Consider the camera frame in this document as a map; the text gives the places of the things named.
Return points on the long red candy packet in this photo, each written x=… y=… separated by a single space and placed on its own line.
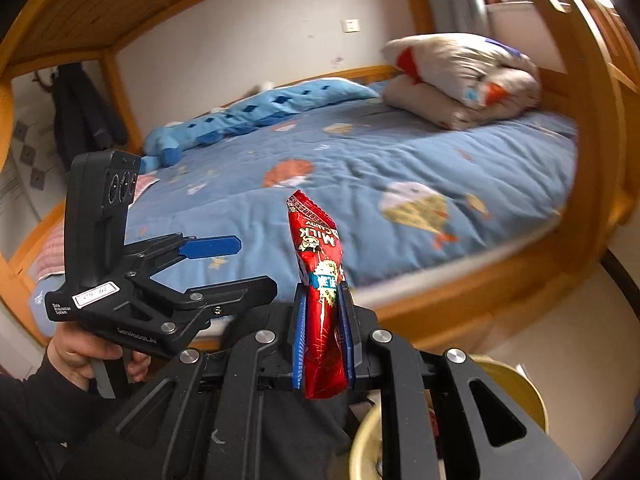
x=320 y=310

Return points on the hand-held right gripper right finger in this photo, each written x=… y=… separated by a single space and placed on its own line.
x=351 y=360

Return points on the pink plaid pillow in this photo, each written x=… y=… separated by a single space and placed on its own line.
x=50 y=255

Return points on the person's left hand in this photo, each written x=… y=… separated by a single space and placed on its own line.
x=70 y=355

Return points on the wooden bed frame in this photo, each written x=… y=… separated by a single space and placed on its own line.
x=450 y=305

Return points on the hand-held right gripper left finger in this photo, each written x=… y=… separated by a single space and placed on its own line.
x=299 y=340

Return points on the grey patterned wardrobe door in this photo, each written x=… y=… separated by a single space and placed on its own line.
x=25 y=160

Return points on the yellow rimmed trash bin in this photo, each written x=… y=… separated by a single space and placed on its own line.
x=530 y=395

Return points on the dark hanging jackets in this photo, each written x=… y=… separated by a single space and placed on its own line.
x=85 y=115

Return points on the person's left forearm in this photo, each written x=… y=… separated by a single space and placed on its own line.
x=30 y=420

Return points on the grey curtain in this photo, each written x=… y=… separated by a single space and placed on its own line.
x=460 y=0

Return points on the person's dark grey clothing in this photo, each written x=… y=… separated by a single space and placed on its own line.
x=310 y=440

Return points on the long blue plush toy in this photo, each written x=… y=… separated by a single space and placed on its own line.
x=280 y=102

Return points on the white wall switch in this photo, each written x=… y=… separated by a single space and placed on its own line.
x=351 y=25

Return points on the folded beige quilt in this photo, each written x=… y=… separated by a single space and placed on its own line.
x=465 y=70

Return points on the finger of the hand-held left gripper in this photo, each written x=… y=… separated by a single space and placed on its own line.
x=235 y=290
x=210 y=246

